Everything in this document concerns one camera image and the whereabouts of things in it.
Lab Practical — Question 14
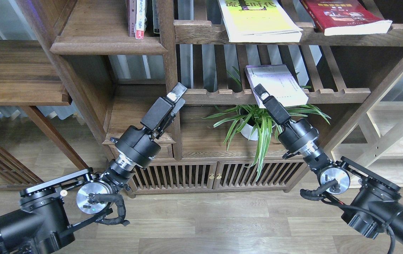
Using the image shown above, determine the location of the dark wooden bookshelf cabinet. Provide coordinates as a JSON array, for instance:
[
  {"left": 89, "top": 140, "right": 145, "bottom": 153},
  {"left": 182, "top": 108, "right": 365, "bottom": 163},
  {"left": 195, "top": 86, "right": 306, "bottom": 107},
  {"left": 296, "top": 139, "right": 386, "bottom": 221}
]
[{"left": 16, "top": 0, "right": 403, "bottom": 194}]

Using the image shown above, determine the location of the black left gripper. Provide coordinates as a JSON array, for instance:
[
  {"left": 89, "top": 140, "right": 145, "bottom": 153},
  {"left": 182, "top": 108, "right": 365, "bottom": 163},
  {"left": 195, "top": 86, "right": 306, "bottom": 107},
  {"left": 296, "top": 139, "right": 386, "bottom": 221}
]
[{"left": 110, "top": 83, "right": 187, "bottom": 169}]

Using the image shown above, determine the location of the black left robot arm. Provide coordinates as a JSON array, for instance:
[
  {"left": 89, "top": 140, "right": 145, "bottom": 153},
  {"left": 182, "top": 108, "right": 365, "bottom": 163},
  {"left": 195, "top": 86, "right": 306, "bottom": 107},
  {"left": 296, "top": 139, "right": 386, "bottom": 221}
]
[{"left": 0, "top": 83, "right": 187, "bottom": 254}]

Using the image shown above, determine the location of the yellow green cover book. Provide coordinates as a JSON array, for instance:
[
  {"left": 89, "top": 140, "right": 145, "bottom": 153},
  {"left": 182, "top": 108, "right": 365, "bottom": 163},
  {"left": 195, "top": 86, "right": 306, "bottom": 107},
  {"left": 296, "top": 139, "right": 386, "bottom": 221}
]
[{"left": 218, "top": 0, "right": 302, "bottom": 43}]

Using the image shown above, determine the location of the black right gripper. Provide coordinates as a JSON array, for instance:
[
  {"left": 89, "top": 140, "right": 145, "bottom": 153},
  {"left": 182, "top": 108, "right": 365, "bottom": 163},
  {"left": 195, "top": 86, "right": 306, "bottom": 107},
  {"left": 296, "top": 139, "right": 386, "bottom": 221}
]
[{"left": 253, "top": 84, "right": 320, "bottom": 159}]

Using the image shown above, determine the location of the white lavender cover book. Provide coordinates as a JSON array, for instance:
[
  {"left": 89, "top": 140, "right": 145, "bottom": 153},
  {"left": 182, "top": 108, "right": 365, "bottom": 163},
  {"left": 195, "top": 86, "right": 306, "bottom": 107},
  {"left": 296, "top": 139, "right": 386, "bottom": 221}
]
[{"left": 245, "top": 64, "right": 308, "bottom": 107}]

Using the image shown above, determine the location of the dark upright book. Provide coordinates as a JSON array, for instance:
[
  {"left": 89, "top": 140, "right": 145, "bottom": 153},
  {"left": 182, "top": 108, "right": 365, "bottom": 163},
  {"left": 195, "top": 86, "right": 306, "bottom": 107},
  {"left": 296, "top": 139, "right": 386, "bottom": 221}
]
[{"left": 151, "top": 0, "right": 160, "bottom": 34}]

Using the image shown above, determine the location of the white plant pot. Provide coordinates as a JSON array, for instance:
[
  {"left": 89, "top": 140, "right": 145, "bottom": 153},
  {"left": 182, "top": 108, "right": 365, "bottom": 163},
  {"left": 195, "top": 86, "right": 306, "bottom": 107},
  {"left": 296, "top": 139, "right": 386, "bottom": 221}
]
[{"left": 240, "top": 121, "right": 276, "bottom": 141}]

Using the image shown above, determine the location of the red white spine book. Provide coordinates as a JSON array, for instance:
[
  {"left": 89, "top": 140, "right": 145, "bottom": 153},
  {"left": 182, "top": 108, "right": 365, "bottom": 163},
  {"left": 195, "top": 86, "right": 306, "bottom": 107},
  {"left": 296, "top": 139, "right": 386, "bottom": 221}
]
[{"left": 135, "top": 0, "right": 147, "bottom": 39}]

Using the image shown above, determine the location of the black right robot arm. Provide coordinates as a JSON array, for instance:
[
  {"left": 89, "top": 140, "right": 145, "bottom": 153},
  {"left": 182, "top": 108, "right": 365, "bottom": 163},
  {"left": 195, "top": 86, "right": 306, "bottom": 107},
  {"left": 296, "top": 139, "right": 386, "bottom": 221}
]
[{"left": 254, "top": 85, "right": 403, "bottom": 254}]

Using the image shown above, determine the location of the green spider plant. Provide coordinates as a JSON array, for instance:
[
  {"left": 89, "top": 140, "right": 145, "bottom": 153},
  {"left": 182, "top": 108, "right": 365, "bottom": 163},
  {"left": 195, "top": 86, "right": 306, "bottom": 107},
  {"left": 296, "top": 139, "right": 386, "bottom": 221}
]
[{"left": 201, "top": 66, "right": 332, "bottom": 181}]

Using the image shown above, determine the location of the red cover book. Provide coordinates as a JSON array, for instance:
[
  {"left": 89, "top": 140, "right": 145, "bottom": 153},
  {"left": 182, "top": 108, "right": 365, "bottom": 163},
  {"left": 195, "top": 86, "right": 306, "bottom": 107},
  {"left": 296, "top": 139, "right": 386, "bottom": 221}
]
[{"left": 300, "top": 0, "right": 392, "bottom": 36}]

